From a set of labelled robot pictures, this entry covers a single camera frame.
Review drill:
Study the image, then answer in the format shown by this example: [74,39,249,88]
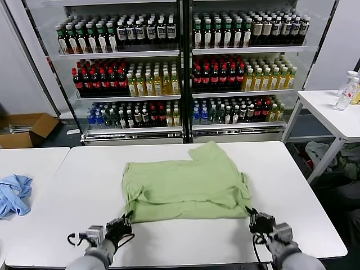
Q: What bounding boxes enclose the grey-white crumpled garment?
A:
[305,140,331,172]

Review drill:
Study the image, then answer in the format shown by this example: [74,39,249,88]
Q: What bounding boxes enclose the glass cooler door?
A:
[21,0,87,143]
[281,0,343,141]

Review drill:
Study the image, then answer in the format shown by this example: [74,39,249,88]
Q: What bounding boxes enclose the white cooler shelf board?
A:
[191,44,309,56]
[84,125,183,134]
[191,88,295,99]
[75,94,182,101]
[191,120,285,132]
[58,49,181,59]

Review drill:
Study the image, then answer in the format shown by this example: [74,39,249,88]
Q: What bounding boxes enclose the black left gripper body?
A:
[105,216,134,246]

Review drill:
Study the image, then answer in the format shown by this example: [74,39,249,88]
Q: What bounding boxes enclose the white side table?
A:
[281,89,360,183]

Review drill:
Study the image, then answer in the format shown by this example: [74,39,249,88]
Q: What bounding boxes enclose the open drinks display cooler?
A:
[187,0,310,143]
[56,0,188,146]

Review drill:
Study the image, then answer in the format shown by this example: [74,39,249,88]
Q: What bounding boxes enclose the yellow tea bottle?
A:
[154,71,164,96]
[278,66,289,90]
[269,67,280,91]
[127,72,138,97]
[252,67,262,91]
[171,70,181,95]
[163,70,173,96]
[145,71,155,96]
[243,68,254,91]
[286,66,298,89]
[135,72,146,96]
[260,67,271,91]

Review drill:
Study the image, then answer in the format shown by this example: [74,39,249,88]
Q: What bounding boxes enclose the light blue crumpled garment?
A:
[0,173,34,221]

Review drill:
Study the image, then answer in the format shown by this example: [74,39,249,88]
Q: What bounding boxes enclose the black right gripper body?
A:
[249,212,277,235]

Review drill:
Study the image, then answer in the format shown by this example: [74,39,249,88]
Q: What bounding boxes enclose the clear white-cap plastic bottle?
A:
[338,70,360,98]
[334,77,360,111]

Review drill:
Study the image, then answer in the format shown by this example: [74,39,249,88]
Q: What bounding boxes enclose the light green t-shirt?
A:
[120,140,251,224]

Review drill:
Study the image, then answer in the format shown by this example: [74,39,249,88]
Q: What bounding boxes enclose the pale green crumpled garment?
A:
[339,145,360,181]

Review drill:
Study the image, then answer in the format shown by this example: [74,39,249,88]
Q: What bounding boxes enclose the green-cap dark tea bottle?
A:
[85,23,98,53]
[233,18,243,48]
[75,24,89,53]
[213,18,223,48]
[203,19,213,48]
[96,23,109,53]
[223,18,233,48]
[57,25,69,55]
[193,19,204,48]
[242,18,253,48]
[66,24,79,54]
[106,22,118,53]

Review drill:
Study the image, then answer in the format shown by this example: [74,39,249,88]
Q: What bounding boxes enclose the open cardboard box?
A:
[0,112,61,149]

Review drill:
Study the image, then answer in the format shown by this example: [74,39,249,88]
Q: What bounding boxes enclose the white-cap dark drink bottle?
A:
[156,19,168,44]
[271,17,282,42]
[290,17,301,41]
[146,19,158,44]
[262,17,273,42]
[135,20,147,44]
[299,16,311,41]
[252,17,264,43]
[281,17,292,42]
[116,21,128,45]
[166,18,178,43]
[126,20,137,44]

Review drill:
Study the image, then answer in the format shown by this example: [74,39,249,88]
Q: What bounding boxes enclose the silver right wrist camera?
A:
[270,222,294,243]

